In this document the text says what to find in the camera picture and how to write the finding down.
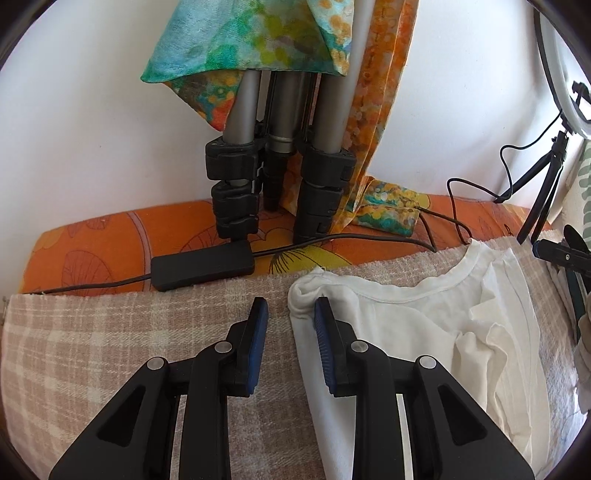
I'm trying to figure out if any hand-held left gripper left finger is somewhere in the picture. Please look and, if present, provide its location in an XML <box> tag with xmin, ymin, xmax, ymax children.
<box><xmin>48</xmin><ymin>296</ymin><xmax>270</xmax><ymax>480</ymax></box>

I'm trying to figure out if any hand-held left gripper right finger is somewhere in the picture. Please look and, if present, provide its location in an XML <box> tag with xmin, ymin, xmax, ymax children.
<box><xmin>314</xmin><ymin>296</ymin><xmax>536</xmax><ymax>480</ymax></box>

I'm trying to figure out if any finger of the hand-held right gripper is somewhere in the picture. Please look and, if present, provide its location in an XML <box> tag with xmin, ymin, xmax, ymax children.
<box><xmin>532</xmin><ymin>239</ymin><xmax>591</xmax><ymax>269</ymax></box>
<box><xmin>562</xmin><ymin>224</ymin><xmax>591</xmax><ymax>254</ymax></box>

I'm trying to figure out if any white t-shirt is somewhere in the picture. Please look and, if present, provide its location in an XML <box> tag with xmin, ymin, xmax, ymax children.
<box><xmin>287</xmin><ymin>240</ymin><xmax>578</xmax><ymax>480</ymax></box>

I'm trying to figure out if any small black tripod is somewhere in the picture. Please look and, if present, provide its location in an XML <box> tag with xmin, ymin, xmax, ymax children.
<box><xmin>516</xmin><ymin>131</ymin><xmax>573</xmax><ymax>245</ymax></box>

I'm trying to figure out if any green striped pillow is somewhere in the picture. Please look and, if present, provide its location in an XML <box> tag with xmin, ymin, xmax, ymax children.
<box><xmin>561</xmin><ymin>138</ymin><xmax>591</xmax><ymax>232</ymax></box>

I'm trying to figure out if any black power adapter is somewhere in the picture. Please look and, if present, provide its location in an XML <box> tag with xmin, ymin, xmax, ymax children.
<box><xmin>151</xmin><ymin>240</ymin><xmax>256</xmax><ymax>292</ymax></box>

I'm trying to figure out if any beige checked blanket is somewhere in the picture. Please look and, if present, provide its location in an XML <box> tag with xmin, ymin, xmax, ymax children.
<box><xmin>0</xmin><ymin>235</ymin><xmax>583</xmax><ymax>480</ymax></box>

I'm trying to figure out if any orange patterned bedsheet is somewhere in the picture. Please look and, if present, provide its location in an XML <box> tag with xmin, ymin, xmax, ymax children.
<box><xmin>18</xmin><ymin>194</ymin><xmax>555</xmax><ymax>296</ymax></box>

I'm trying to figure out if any colourful patterned scarf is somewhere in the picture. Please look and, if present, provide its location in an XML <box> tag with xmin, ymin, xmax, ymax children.
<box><xmin>140</xmin><ymin>0</ymin><xmax>432</xmax><ymax>238</ymax></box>

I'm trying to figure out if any white ring light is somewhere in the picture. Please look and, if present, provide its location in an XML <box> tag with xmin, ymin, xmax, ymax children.
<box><xmin>533</xmin><ymin>0</ymin><xmax>591</xmax><ymax>139</ymax></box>

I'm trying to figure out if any silver camera tripod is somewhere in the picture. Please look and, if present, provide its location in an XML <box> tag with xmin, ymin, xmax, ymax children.
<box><xmin>204</xmin><ymin>0</ymin><xmax>376</xmax><ymax>245</ymax></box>

